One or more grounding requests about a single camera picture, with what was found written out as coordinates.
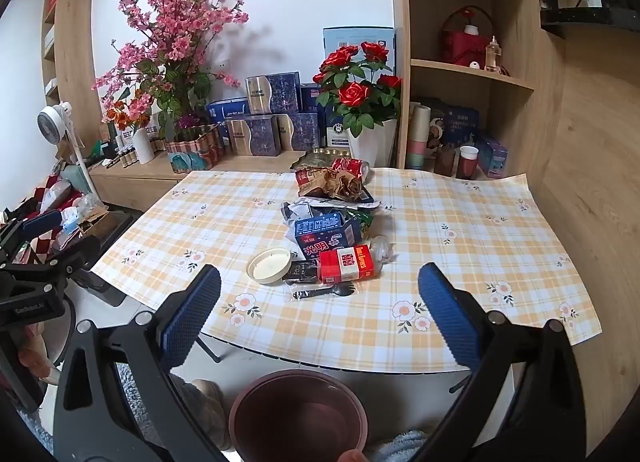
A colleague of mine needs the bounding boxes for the red checked cloth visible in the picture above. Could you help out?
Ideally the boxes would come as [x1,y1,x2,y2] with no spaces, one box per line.
[15,172,68,268]

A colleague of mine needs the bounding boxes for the tall light blue box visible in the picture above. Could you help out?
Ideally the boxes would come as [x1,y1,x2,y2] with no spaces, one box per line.
[322,26,396,78]

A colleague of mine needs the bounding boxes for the red rose plant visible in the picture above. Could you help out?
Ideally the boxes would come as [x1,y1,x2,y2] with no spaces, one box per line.
[312,41,403,138]

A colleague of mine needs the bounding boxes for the brown plastic bin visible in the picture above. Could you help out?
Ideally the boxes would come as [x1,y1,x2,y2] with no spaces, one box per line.
[229,369,370,462]

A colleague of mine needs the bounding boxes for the black plastic spork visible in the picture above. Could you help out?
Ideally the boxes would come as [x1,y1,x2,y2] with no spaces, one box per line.
[291,283,357,302]

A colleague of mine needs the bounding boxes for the brown wrapper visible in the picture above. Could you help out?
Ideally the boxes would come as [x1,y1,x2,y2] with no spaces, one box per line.
[320,167,368,200]

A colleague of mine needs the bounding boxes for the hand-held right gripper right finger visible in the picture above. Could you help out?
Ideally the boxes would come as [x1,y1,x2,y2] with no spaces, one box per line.
[417,262,588,462]

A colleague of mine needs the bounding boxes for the yellow checked tablecloth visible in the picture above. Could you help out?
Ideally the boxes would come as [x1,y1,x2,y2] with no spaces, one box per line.
[90,167,598,374]

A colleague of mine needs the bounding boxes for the white ribbed vase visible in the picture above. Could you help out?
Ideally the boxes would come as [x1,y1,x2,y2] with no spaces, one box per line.
[131,127,156,165]

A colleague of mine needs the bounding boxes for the wooden shelf unit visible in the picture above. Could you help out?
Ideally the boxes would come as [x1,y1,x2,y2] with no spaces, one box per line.
[387,0,566,178]

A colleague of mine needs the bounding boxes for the white round lid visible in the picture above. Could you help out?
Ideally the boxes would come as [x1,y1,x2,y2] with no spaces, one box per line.
[245,247,293,285]

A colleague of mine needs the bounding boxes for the dark blue printed box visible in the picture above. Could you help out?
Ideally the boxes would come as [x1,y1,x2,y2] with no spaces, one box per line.
[425,99,481,148]

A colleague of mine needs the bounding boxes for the wood-look planter box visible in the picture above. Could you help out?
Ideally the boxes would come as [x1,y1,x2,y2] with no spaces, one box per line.
[165,123,226,174]

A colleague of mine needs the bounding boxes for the long blue box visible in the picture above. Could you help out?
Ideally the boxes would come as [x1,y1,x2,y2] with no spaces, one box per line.
[206,97,251,128]

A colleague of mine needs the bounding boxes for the grey shaggy rug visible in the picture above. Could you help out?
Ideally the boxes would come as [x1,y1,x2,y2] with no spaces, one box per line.
[114,361,171,395]

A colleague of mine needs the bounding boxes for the green gold packet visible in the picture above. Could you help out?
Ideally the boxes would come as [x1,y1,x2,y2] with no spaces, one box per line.
[345,207,376,235]

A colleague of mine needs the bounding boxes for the blue and white box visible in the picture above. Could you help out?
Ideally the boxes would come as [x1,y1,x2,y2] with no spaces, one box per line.
[324,102,351,148]

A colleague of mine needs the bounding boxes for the cardboard box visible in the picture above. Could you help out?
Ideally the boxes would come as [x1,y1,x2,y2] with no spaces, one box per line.
[75,207,118,238]

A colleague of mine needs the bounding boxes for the pink blossom plant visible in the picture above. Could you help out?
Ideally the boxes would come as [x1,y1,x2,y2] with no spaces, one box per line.
[92,0,249,143]

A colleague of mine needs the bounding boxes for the black case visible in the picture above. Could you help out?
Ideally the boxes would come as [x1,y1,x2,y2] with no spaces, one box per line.
[75,209,146,308]

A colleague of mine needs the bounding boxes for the white standing fan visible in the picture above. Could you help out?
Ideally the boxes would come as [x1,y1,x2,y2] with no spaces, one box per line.
[37,101,93,193]

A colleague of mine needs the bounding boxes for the stack of pastel cups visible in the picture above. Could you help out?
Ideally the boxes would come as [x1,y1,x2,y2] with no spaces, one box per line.
[406,102,432,170]

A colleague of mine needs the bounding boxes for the white product box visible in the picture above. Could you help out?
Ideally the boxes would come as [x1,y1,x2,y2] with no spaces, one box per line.
[115,122,161,143]

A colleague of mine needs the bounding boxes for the glass perfume bottle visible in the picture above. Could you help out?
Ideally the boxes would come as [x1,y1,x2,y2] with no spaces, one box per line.
[484,36,502,74]

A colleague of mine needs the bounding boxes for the brown cup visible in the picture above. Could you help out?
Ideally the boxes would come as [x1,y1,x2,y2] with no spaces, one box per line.
[434,147,458,177]

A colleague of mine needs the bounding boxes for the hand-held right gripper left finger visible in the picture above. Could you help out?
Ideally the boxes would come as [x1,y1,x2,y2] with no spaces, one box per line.
[52,263,231,462]

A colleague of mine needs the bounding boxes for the black counter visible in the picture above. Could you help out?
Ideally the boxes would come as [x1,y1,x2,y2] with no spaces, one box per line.
[540,7,640,38]

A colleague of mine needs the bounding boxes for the beige plush slipper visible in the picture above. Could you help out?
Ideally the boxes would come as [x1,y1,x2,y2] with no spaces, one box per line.
[170,377,233,450]

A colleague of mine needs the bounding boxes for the black packet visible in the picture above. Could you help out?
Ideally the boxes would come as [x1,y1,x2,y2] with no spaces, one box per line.
[284,259,321,285]

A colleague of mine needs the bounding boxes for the row of small brown bottles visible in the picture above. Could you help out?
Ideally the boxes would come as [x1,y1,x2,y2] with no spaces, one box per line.
[114,137,168,168]

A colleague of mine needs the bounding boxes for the red cigarette pack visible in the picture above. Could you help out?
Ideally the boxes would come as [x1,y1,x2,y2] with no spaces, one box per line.
[318,243,377,285]

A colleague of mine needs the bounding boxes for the person's left hand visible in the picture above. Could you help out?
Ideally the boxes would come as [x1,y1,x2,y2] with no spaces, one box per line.
[17,334,58,385]

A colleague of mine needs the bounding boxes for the red basket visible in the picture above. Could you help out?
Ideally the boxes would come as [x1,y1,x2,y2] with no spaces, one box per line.
[439,6,493,68]

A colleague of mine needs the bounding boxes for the blue milk carton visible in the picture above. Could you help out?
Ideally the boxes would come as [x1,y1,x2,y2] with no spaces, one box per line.
[292,212,363,260]

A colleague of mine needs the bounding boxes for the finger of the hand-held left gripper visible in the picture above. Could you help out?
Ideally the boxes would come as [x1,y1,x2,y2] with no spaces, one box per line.
[0,209,63,259]
[0,236,101,277]

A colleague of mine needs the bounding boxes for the orange artificial flowers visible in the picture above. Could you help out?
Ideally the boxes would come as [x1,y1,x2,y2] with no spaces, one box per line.
[102,99,151,133]

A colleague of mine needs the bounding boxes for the light purple box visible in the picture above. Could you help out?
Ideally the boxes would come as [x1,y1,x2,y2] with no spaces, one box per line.
[476,134,510,179]

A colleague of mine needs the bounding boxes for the red and white cup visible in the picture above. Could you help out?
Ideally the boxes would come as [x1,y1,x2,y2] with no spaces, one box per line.
[457,144,480,180]

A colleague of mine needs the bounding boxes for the white flower pot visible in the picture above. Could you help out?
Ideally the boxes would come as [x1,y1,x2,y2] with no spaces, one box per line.
[346,118,398,168]

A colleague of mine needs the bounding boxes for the white plastic bag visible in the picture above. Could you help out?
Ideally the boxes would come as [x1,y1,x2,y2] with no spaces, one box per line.
[40,181,108,233]

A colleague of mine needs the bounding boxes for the gold tray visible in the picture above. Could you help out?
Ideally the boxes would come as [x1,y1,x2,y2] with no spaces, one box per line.
[291,146,351,170]

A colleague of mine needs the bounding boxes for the red snack packet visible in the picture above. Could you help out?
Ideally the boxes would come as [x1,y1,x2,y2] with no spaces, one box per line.
[294,166,326,193]

